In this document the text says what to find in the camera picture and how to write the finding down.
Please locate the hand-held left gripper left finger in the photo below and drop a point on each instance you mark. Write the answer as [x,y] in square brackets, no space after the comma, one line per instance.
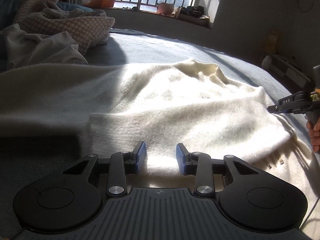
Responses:
[140,157]

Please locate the cardboard box with dark items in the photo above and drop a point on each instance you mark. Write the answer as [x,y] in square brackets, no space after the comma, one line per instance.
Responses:
[192,13]

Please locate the orange bag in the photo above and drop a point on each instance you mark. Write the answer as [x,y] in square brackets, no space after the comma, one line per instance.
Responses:
[106,1]

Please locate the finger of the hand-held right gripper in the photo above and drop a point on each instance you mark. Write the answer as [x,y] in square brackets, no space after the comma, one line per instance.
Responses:
[276,108]

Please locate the pink checked blanket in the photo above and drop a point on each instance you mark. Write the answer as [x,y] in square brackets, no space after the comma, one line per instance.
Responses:
[87,28]

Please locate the cream knitted sweater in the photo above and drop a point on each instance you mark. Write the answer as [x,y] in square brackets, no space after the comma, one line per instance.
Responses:
[175,110]

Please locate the pink ceramic pot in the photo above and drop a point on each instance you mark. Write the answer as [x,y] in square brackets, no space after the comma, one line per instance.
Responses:
[165,7]

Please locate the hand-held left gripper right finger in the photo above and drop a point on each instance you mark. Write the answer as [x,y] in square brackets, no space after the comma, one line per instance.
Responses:
[181,158]

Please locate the bed with grey sheet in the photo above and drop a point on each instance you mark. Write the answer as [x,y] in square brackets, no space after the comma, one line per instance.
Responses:
[155,47]

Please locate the large white cloth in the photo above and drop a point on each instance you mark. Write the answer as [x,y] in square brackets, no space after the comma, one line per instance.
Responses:
[42,47]

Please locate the yellow box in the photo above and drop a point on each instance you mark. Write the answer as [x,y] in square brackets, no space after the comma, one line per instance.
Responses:
[272,41]

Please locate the small white ornament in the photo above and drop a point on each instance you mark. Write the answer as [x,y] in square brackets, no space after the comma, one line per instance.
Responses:
[267,61]

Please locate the small dark object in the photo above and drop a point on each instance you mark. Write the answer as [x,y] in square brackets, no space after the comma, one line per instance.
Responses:
[134,8]

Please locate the blue pillow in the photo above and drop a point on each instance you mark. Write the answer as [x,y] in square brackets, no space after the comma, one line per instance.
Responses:
[8,6]

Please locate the white side table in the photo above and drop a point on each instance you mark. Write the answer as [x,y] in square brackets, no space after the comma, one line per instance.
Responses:
[287,67]

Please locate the person's right hand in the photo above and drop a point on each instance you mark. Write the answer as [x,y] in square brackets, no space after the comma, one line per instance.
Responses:
[315,136]

